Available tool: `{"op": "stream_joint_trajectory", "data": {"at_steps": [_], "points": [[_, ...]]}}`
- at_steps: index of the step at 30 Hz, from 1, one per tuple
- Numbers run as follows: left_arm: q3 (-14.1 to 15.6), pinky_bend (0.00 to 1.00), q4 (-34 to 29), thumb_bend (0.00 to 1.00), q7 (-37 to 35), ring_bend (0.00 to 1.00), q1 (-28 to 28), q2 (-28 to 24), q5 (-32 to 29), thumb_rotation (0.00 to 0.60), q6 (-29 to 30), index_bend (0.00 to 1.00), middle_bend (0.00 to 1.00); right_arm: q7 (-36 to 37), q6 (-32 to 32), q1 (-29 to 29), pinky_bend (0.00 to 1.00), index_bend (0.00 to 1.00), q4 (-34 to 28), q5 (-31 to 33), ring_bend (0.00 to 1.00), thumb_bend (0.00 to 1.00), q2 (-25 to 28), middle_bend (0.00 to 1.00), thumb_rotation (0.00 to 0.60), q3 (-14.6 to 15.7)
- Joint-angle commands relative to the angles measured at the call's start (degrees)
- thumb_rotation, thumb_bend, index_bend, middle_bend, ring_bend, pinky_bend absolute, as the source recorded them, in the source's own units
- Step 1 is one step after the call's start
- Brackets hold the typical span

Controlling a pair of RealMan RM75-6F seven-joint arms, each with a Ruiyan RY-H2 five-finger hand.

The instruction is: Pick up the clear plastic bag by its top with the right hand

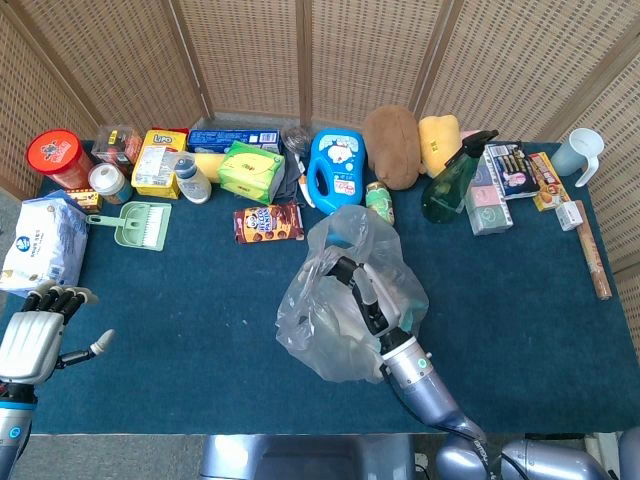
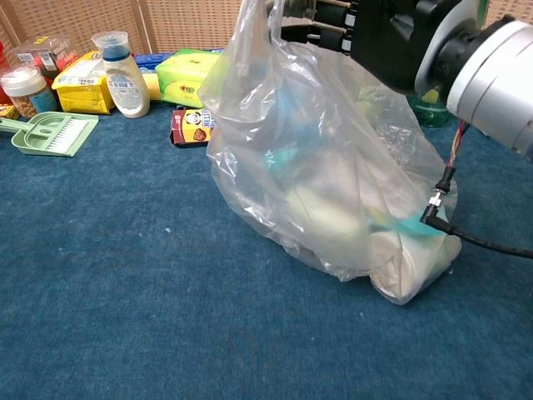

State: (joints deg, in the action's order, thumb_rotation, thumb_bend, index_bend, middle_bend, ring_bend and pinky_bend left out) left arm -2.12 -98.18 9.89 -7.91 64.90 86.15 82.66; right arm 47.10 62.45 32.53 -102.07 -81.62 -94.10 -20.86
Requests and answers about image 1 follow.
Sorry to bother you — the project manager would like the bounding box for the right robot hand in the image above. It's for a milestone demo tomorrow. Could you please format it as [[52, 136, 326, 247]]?
[[324, 255, 419, 352]]

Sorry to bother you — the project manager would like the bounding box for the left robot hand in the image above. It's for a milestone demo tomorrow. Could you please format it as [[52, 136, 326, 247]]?
[[0, 280, 117, 386]]

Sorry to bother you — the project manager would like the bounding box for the clear plastic bag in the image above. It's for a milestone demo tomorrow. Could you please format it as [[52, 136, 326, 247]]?
[[274, 203, 430, 385]]

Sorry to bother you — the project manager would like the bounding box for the white flour bag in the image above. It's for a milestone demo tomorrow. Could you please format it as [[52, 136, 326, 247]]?
[[0, 189, 90, 294]]

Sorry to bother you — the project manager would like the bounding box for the light green hand brush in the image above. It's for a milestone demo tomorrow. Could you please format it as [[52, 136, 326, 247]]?
[[141, 206, 170, 249]]

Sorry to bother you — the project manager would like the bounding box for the green drink can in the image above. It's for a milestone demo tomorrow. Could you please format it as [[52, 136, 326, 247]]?
[[364, 180, 396, 226]]

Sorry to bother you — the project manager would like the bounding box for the white orange tube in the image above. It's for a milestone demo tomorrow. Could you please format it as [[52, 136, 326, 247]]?
[[297, 152, 317, 210]]

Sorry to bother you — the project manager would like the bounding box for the Hello Panda biscuit box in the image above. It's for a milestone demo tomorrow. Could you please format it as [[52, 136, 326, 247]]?
[[232, 202, 306, 245]]

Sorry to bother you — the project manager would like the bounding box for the green spray bottle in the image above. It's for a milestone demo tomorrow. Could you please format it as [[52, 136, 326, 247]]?
[[421, 129, 500, 225]]

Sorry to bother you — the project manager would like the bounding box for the light green dustpan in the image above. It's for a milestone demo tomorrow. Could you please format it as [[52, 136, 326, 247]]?
[[85, 201, 173, 252]]

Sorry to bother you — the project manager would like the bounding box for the dark grey cloth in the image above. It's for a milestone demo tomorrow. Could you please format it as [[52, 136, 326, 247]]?
[[272, 159, 306, 204]]

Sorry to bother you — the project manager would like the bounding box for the pastel tissue multipack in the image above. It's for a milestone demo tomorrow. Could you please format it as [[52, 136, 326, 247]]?
[[463, 152, 515, 237]]

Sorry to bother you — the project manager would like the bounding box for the small yellow red box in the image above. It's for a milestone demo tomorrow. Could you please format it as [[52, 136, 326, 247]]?
[[64, 187, 105, 215]]

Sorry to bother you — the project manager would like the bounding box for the blue detergent jug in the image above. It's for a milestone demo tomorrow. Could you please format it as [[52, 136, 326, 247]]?
[[306, 128, 365, 210]]

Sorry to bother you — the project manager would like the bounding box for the brown plush toy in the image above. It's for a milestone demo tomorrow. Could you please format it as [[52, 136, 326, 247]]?
[[362, 104, 422, 191]]

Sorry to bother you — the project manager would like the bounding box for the blue table mat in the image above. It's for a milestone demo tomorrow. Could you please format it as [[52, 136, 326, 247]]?
[[0, 139, 640, 436]]

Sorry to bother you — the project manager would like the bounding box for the grey robot torso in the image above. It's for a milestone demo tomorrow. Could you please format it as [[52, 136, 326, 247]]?
[[199, 433, 416, 480]]

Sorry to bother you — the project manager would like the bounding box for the snack jar with white lid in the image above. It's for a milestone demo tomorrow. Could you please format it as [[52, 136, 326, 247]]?
[[87, 162, 134, 205]]

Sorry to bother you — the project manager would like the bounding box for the yellow plush toy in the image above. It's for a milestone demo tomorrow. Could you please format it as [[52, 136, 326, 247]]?
[[417, 114, 464, 180]]

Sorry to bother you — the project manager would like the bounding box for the green tissue pack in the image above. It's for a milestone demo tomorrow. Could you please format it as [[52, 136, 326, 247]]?
[[217, 140, 286, 206]]

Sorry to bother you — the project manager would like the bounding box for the red round canister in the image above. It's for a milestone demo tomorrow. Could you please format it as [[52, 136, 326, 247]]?
[[25, 128, 96, 190]]

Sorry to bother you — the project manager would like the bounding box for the yellow sponge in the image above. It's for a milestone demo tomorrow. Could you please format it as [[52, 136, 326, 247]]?
[[193, 152, 227, 185]]

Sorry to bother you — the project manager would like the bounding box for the clear plastic food box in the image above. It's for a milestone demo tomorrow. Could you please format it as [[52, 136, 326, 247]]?
[[91, 124, 145, 166]]

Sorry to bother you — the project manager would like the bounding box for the white bottle with blue cap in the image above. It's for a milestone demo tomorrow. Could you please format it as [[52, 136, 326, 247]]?
[[172, 152, 213, 205]]

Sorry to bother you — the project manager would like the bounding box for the small white box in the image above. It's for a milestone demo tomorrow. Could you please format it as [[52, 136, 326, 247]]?
[[554, 202, 584, 232]]

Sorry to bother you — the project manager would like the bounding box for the yellow Lipo biscuit pack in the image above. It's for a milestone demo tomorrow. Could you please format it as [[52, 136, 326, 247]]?
[[130, 128, 189, 200]]

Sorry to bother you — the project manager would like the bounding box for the yellow red flat box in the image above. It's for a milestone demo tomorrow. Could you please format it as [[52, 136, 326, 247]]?
[[527, 151, 574, 212]]

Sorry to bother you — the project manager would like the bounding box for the long blue box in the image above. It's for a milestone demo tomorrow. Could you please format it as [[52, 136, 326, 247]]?
[[187, 128, 282, 156]]

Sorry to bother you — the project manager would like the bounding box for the brown paper roll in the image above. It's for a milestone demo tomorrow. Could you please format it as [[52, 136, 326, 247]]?
[[572, 199, 614, 301]]

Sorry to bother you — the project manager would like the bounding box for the pale blue plastic mug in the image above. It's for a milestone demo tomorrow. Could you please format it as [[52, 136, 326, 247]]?
[[549, 127, 606, 189]]

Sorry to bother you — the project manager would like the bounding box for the wicker folding screen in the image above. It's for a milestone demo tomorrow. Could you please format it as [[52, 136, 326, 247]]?
[[0, 0, 640, 291]]

